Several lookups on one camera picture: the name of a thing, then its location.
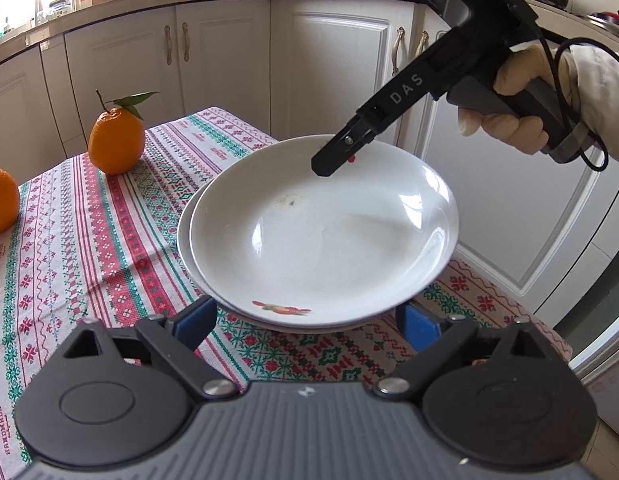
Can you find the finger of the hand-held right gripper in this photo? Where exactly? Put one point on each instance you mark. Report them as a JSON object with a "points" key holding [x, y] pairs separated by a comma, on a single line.
{"points": [[339, 152]]}

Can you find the orange with leaf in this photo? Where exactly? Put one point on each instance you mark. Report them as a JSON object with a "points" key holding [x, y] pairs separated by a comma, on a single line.
{"points": [[114, 145]]}

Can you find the person's right hand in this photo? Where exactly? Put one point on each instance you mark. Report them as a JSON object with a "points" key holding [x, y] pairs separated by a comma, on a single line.
{"points": [[534, 62]]}

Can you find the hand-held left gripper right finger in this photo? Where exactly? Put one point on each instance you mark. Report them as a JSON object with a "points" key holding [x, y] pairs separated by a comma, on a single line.
{"points": [[419, 325]]}

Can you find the knobby orange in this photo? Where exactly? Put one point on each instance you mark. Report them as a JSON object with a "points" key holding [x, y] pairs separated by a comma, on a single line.
{"points": [[2, 200]]}

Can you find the patterned striped tablecloth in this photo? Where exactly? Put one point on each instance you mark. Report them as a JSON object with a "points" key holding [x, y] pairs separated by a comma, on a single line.
{"points": [[99, 240]]}

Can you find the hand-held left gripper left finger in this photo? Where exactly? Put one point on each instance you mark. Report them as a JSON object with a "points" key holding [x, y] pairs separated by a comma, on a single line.
{"points": [[192, 322]]}

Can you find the white plate fruit print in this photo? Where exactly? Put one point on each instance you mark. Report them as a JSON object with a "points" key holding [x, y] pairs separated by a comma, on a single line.
{"points": [[185, 240], [329, 240]]}

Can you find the person's right forearm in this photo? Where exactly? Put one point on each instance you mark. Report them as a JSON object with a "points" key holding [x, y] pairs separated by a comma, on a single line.
{"points": [[609, 100]]}

